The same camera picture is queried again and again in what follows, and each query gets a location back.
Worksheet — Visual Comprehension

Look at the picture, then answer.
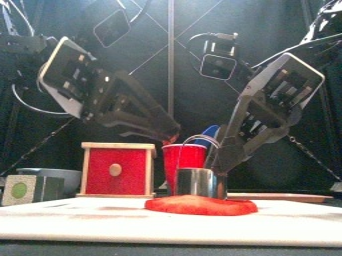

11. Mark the red spatula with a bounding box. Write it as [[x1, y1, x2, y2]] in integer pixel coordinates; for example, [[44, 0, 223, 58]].
[[162, 134, 180, 145]]

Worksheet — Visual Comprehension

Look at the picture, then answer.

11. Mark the round metal cookie cutter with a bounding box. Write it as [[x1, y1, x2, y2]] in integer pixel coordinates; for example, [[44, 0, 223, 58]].
[[174, 134, 228, 200]]

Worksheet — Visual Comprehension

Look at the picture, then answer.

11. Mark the red flattened dough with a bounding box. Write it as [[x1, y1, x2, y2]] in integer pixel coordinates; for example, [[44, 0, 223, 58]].
[[144, 194, 259, 217]]

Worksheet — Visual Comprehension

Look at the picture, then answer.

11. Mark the red plastic cup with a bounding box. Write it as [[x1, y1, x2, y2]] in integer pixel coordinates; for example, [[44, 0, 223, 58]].
[[160, 143, 208, 196]]

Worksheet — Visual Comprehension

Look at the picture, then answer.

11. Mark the wooden box with red drawer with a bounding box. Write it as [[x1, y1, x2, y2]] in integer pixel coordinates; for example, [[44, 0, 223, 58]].
[[76, 141, 157, 199]]

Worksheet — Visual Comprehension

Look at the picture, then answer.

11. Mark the pale blue-grey bowl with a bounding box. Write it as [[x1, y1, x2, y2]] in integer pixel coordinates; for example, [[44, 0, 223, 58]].
[[14, 167, 82, 196]]

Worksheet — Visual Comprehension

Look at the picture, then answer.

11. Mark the dark block with green dot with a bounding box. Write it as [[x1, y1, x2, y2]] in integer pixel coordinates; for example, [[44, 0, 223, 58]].
[[0, 174, 65, 207]]

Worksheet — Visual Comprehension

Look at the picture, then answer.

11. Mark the white cutting board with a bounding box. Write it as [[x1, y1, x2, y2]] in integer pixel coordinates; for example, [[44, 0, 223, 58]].
[[0, 197, 342, 248]]

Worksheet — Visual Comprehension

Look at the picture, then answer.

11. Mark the thin diagonal brace wire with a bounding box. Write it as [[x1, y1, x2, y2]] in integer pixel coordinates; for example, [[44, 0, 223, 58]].
[[0, 0, 224, 176], [132, 0, 342, 181]]

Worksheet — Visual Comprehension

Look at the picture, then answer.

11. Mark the vertical metal frame pole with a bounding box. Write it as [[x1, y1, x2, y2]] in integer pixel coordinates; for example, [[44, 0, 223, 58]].
[[166, 0, 176, 118]]

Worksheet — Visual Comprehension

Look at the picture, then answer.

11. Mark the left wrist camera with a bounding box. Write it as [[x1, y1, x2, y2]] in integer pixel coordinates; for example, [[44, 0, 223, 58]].
[[92, 8, 132, 49]]

